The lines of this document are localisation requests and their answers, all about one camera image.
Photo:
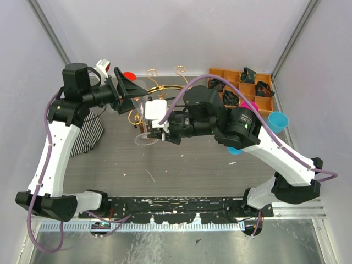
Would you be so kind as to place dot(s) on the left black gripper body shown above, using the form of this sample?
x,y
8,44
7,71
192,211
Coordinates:
x,y
103,94

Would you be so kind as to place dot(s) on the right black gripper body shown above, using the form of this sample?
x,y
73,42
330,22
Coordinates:
x,y
182,125

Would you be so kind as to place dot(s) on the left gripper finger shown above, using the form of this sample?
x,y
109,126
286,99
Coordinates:
x,y
125,106
127,88

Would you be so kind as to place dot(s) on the red wine glass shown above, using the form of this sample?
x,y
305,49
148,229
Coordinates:
x,y
130,76

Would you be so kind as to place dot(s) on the clear wine glass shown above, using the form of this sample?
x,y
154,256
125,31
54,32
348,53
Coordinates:
x,y
142,139

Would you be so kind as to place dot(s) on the pink wine glass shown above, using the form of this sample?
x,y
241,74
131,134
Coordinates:
x,y
246,105

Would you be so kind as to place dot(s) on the black white striped cloth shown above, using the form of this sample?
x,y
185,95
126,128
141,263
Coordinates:
x,y
90,133

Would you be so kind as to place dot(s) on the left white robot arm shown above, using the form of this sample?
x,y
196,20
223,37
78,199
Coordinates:
x,y
44,196

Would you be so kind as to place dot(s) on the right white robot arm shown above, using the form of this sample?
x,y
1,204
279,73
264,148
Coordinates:
x,y
241,129

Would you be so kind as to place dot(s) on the black sock in tray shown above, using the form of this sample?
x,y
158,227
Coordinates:
x,y
230,98
215,84

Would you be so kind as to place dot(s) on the patterned dark sock in tray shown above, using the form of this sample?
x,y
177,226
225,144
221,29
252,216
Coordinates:
x,y
248,76

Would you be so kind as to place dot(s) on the wooden compartment tray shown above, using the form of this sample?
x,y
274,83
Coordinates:
x,y
265,104

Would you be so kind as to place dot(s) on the dark sock right tray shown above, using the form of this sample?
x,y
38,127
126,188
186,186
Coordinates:
x,y
263,89

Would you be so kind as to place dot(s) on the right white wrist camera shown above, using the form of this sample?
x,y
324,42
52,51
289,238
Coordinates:
x,y
155,111

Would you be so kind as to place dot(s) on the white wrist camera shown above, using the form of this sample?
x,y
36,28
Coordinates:
x,y
155,111
102,67

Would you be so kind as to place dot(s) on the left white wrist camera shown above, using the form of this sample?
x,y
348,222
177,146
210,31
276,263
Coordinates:
x,y
102,67

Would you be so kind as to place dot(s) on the gold wire wine glass rack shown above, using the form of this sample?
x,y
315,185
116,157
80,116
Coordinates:
x,y
161,89

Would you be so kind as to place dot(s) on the black mounting base plate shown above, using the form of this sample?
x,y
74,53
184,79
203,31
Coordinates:
x,y
177,210

